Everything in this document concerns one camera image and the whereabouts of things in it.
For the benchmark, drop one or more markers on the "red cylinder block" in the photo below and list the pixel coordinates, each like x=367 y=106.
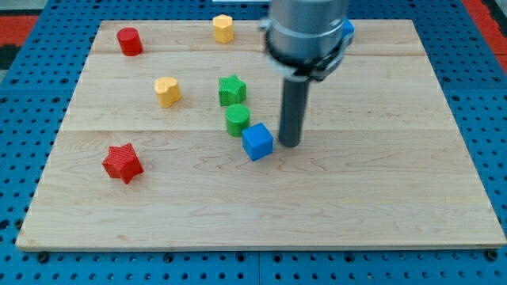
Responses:
x=129 y=41

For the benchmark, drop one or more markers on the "yellow heart block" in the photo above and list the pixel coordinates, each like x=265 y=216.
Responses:
x=167 y=90

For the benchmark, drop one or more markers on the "green star block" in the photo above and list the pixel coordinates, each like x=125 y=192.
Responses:
x=232 y=90

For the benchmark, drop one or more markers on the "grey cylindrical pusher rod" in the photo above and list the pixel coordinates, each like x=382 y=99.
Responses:
x=293 y=107

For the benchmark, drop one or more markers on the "wooden board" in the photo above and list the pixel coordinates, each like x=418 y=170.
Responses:
x=381 y=164

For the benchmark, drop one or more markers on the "blue cube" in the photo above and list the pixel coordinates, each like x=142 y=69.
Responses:
x=257 y=141

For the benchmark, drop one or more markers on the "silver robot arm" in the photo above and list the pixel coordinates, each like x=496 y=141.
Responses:
x=305 y=40

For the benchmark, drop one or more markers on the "red star block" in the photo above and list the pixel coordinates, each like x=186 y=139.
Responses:
x=122 y=163

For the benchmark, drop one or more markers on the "yellow hexagon block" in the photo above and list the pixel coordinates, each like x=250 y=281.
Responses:
x=223 y=26

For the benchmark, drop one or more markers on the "blue block behind arm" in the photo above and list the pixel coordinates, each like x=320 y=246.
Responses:
x=348 y=32

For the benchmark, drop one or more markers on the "green cylinder block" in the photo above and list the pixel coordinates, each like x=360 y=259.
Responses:
x=237 y=119

